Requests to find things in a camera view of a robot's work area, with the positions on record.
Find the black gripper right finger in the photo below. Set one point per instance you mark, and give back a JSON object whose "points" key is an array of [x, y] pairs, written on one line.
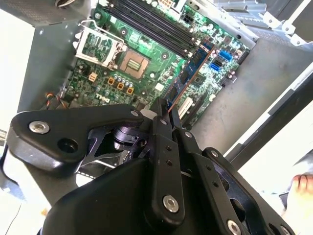
{"points": [[220, 178]]}

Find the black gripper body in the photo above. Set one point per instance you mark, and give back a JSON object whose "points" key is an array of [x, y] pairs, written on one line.
{"points": [[110, 208]]}

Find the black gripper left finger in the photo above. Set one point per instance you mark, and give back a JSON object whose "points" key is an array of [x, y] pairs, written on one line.
{"points": [[49, 151]]}

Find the blue RAM stick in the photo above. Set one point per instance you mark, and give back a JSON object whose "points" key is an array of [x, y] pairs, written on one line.
{"points": [[190, 71]]}

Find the person's bare hand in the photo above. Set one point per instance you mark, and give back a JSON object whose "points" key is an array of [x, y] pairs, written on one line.
{"points": [[304, 183]]}

